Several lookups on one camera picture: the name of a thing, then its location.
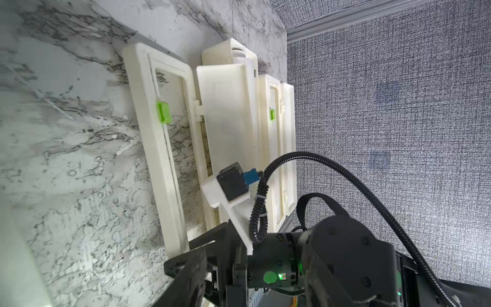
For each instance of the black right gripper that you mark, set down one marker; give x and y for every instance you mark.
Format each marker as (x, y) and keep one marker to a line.
(219, 269)

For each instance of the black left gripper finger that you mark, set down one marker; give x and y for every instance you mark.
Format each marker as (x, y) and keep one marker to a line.
(188, 271)

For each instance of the white wrap dispenser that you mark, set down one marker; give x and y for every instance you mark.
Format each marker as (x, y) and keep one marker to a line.
(277, 118)
(218, 99)

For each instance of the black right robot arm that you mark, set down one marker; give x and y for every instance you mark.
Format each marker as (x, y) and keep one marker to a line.
(338, 262)

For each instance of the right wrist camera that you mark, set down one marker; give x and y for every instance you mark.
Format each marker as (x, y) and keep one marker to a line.
(230, 191)

